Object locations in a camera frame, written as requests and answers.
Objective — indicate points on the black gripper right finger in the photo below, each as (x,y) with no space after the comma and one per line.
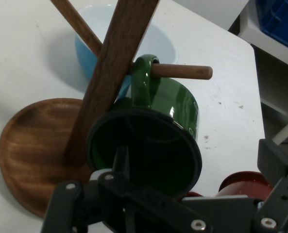
(272,160)

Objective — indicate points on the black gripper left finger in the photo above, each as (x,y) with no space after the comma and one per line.
(120,165)

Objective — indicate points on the green enamel mug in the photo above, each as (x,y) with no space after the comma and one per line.
(173,102)

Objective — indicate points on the red enamel mug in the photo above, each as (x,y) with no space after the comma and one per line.
(241,182)

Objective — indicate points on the brown wooden mug tree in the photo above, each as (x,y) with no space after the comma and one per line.
(117,48)

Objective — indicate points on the light blue bowl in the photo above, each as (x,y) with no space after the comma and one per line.
(158,43)

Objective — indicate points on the blue plastic crate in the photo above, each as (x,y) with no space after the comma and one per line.
(282,21)

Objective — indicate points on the white shelf frame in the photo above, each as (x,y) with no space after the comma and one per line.
(251,26)

